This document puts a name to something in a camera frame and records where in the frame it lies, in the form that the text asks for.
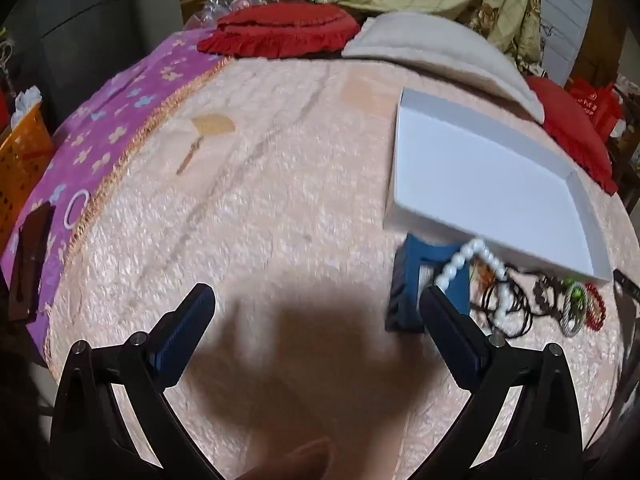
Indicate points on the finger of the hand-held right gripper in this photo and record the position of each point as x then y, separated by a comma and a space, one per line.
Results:
627, 284

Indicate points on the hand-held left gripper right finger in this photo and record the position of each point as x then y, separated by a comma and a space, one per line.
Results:
450, 346

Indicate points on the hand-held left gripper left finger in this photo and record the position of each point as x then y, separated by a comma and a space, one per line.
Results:
180, 341

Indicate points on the white cardboard box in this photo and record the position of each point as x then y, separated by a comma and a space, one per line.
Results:
475, 175

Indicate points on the red ruffled pillow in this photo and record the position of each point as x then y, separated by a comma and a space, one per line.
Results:
570, 125
280, 27

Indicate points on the dark brown wallet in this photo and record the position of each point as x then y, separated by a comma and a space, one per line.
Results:
30, 260

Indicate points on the red shopping bag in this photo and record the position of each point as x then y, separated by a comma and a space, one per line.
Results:
597, 105

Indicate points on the gold bar hairpin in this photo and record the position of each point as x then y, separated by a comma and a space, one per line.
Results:
189, 157

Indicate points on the pink quilted bedspread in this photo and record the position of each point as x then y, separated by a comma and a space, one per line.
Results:
280, 185

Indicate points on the tan paper tag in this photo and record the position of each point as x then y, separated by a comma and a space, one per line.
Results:
215, 125

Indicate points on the purple flower blanket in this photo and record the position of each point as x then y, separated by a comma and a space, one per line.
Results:
100, 125

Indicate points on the orange plastic basket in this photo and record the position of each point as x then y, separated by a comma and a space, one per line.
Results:
22, 160

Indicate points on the beige pillow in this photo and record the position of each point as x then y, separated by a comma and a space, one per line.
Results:
440, 45

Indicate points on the grey wardrobe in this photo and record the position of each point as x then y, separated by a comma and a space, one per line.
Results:
90, 20

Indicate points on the clear plastic bag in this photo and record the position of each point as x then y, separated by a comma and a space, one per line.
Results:
220, 7

